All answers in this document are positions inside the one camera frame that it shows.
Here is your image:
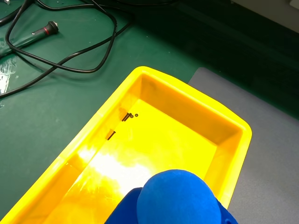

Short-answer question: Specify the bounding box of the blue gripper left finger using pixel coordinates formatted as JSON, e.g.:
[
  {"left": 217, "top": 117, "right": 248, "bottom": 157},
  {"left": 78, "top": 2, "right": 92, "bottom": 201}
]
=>
[{"left": 104, "top": 187, "right": 143, "bottom": 224}]

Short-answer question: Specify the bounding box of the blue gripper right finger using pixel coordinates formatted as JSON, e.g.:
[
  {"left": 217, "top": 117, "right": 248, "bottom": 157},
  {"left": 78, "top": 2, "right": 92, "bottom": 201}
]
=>
[{"left": 216, "top": 197, "right": 239, "bottom": 224}]

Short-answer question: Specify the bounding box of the blue ball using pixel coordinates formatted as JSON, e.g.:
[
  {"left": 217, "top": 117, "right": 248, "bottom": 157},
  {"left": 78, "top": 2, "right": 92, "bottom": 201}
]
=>
[{"left": 137, "top": 169, "right": 221, "bottom": 224}]

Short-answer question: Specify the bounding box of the yellow plastic bin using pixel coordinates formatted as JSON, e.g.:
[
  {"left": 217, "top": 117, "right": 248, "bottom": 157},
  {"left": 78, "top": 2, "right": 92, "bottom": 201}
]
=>
[{"left": 0, "top": 66, "right": 253, "bottom": 224}]

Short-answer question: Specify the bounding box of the grey mat with lettering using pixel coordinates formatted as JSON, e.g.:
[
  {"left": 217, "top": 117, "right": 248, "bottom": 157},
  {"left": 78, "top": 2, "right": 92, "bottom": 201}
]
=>
[{"left": 188, "top": 67, "right": 299, "bottom": 224}]

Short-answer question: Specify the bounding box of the clear plastic film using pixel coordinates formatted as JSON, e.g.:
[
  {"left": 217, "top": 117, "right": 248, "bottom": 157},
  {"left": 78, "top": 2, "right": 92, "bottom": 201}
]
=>
[{"left": 0, "top": 42, "right": 19, "bottom": 96}]

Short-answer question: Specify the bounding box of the black cable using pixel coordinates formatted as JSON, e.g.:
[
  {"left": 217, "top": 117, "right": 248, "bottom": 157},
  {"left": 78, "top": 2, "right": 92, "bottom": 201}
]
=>
[
  {"left": 0, "top": 0, "right": 32, "bottom": 26},
  {"left": 0, "top": 0, "right": 136, "bottom": 98},
  {"left": 5, "top": 0, "right": 118, "bottom": 73}
]

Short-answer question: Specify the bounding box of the green handled screwdriver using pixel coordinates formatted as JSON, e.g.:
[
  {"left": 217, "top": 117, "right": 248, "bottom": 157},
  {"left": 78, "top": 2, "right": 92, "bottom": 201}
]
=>
[{"left": 0, "top": 21, "right": 59, "bottom": 56}]

